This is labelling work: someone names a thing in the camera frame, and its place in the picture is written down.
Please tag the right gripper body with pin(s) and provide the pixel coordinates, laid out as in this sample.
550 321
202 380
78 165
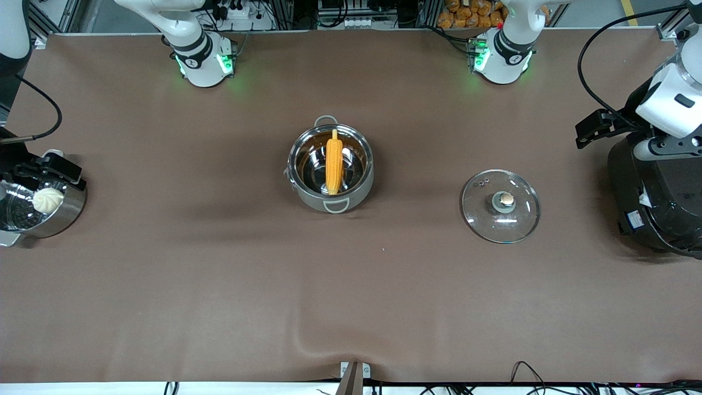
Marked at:
12 160

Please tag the glass pot lid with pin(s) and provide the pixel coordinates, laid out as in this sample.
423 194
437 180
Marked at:
502 219

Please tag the yellow corn cob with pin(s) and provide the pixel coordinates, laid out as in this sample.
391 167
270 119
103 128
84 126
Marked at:
333 164

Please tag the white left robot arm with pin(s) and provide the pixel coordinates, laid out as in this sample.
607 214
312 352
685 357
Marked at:
507 52

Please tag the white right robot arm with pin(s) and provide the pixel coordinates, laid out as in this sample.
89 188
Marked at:
194 49

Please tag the steel steamer pot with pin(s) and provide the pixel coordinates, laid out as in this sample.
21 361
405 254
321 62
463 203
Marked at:
74 206

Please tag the stainless steel cooking pot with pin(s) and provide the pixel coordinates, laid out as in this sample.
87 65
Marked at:
359 198

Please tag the white steamed bun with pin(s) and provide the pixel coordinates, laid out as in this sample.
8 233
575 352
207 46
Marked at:
48 200

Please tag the black rice cooker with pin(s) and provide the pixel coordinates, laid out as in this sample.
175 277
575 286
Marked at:
658 197

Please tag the bag of orange snacks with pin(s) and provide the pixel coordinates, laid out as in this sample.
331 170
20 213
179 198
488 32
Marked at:
471 13

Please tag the white power strip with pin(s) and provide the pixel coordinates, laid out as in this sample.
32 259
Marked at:
238 12

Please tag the white socket bar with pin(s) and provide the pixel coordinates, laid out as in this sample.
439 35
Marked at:
357 22

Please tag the brown table mat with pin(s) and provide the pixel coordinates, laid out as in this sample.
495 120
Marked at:
384 302

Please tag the grey metal table clamp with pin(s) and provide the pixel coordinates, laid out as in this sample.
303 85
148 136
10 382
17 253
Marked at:
354 376

